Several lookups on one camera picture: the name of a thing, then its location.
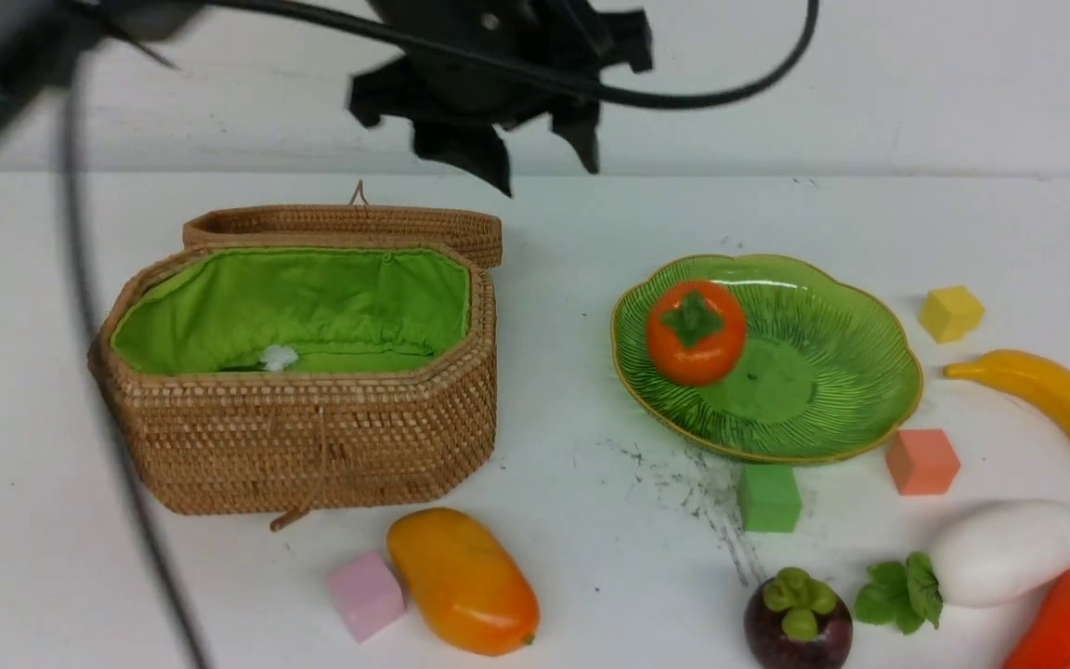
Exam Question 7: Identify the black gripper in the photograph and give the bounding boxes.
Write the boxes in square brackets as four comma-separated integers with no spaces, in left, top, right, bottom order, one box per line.
[348,1,653,198]

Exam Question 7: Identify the dark purple mangosteen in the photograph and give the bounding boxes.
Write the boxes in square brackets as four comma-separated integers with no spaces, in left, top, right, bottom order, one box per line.
[743,567,854,668]

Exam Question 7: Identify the yellow foam cube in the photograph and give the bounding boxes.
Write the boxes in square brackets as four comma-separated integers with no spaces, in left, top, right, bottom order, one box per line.
[918,285,985,344]

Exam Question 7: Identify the white radish green leaves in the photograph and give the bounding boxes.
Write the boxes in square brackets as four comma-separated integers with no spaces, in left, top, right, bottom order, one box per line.
[853,500,1070,635]

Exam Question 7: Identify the green glass leaf plate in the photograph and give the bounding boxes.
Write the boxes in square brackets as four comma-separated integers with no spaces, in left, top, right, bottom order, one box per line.
[610,254,924,465]

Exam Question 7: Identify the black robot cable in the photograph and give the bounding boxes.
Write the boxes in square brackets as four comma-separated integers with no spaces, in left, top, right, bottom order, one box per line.
[52,0,820,669]

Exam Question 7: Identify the green foam cube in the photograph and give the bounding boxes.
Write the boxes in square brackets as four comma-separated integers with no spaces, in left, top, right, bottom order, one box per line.
[737,463,803,533]

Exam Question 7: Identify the orange foam cube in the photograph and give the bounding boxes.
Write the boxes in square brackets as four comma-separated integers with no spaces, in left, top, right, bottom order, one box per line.
[886,428,960,496]

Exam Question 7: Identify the orange persimmon green leaf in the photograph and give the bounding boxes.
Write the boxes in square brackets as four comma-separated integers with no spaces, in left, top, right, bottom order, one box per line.
[646,280,748,387]

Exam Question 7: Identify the woven wicker basket green lining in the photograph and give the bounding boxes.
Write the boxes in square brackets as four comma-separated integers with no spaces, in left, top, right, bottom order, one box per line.
[90,203,502,531]

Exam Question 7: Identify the pink foam cube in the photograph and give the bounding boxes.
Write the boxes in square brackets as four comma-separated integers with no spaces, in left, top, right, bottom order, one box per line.
[328,551,406,643]

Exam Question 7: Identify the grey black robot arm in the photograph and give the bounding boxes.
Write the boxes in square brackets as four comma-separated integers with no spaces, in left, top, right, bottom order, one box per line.
[0,1,653,193]

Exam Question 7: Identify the yellow orange mango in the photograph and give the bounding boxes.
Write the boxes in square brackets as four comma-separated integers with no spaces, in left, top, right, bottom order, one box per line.
[386,507,541,657]

